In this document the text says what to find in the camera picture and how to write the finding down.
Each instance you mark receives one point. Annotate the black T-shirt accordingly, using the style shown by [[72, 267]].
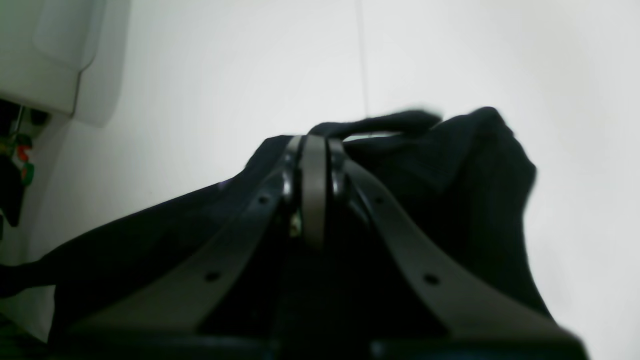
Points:
[[465, 183]]

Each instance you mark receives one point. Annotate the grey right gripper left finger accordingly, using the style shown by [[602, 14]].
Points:
[[178, 303]]

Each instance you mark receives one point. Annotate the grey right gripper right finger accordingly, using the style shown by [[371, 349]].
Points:
[[472, 311]]

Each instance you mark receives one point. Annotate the white right cabinet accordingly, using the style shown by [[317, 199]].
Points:
[[64, 57]]

